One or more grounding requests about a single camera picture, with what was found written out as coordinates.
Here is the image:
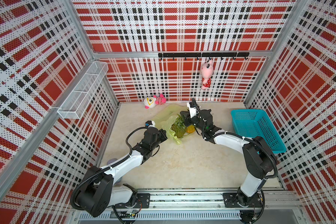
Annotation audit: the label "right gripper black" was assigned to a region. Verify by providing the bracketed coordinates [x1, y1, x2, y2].
[180, 111, 205, 133]

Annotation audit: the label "yellow-green plastic bag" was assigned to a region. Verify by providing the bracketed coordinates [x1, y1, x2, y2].
[152, 103, 189, 145]

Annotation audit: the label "pineapple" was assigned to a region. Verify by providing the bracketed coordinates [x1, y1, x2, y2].
[186, 125, 196, 134]
[170, 115, 186, 139]

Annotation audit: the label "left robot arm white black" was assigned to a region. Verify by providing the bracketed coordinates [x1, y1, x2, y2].
[70, 125, 167, 222]

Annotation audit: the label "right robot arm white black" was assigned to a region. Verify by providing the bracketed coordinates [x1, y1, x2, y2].
[180, 98, 278, 207]

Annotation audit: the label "white pink plush bird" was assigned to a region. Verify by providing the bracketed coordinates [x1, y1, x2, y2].
[143, 94, 167, 109]

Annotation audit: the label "teal plastic basket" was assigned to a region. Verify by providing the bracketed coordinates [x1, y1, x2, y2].
[231, 109, 286, 154]

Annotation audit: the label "pink hanging plush toy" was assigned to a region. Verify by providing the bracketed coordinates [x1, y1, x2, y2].
[200, 60, 214, 90]

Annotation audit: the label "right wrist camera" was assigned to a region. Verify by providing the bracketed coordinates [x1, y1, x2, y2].
[187, 101, 199, 118]

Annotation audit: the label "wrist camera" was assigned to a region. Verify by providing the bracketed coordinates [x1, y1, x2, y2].
[145, 120, 155, 128]
[187, 101, 199, 118]

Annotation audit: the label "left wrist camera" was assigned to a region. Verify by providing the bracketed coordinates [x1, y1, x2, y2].
[145, 120, 155, 128]

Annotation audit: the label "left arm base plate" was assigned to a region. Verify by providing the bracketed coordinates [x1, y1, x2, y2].
[114, 193, 151, 209]

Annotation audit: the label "black hook rail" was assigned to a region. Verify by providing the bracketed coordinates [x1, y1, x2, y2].
[158, 52, 250, 59]

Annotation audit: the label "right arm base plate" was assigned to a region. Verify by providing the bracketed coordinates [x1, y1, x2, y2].
[223, 193, 262, 209]

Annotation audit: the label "white wire mesh shelf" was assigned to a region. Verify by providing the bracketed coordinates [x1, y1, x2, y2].
[58, 61, 108, 119]

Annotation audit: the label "aluminium mounting rail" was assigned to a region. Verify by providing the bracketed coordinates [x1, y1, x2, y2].
[69, 188, 303, 222]

